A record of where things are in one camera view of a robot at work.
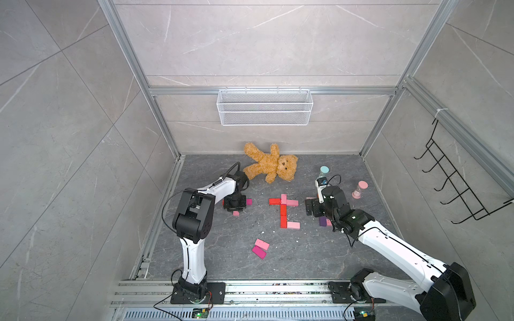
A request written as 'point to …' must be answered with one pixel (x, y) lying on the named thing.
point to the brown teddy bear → (272, 165)
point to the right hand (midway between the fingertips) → (318, 198)
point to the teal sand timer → (323, 170)
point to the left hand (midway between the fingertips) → (240, 207)
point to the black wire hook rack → (470, 202)
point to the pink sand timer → (361, 185)
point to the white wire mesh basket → (264, 107)
